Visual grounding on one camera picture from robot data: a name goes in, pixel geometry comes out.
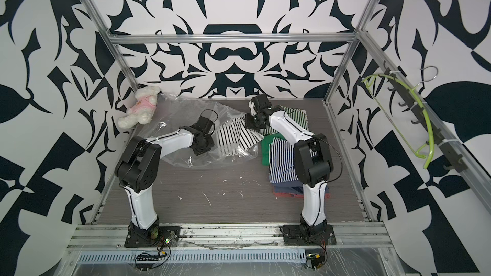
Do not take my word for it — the solid green garment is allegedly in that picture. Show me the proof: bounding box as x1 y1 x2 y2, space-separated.
261 133 285 166

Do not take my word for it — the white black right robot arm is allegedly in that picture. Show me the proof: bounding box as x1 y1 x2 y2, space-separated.
245 104 334 229

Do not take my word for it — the aluminium frame back crossbar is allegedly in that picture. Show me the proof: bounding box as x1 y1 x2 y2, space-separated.
109 33 355 45

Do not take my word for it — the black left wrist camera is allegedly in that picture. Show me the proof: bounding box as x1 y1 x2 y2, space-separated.
194 116 215 135

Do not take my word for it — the black white striped garment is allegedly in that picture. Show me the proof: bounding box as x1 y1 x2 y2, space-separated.
217 114 263 157

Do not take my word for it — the blue white striped garment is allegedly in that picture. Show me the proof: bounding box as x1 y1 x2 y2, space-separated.
269 137 300 184

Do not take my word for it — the white slotted cable duct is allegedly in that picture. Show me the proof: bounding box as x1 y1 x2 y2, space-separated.
78 249 306 264

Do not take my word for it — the black connector block left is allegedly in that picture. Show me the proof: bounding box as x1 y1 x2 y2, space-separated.
134 252 161 271

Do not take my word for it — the navy blue t-shirt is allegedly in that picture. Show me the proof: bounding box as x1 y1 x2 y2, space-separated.
272 181 304 196

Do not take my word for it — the black connector block right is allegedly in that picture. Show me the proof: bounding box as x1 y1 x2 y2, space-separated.
304 253 327 270

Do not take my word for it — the aluminium frame rail front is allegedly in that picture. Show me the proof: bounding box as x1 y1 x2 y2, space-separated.
66 222 393 250

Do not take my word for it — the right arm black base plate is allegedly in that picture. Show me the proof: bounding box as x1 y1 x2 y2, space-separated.
280 222 337 246

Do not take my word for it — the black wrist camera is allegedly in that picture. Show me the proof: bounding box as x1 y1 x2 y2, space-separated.
194 116 215 135
249 94 272 116

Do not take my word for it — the red t-shirt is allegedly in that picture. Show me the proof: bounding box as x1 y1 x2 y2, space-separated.
273 192 331 199

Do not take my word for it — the black connector block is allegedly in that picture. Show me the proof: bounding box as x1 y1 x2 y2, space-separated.
304 253 327 270
134 252 161 271

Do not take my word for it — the black wall hook rack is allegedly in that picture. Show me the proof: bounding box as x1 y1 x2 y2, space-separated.
383 65 468 173

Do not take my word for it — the clear plastic vacuum bag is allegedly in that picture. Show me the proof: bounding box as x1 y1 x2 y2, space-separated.
136 93 259 169

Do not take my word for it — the white teddy bear pink shirt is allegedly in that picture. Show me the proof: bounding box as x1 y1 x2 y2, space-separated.
117 86 161 129

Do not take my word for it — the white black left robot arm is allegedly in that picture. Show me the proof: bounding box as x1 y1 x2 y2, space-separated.
115 122 215 231

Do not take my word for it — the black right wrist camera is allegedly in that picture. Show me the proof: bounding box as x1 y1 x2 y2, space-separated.
249 94 272 116

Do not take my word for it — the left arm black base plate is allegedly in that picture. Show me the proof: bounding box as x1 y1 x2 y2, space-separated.
124 223 181 249

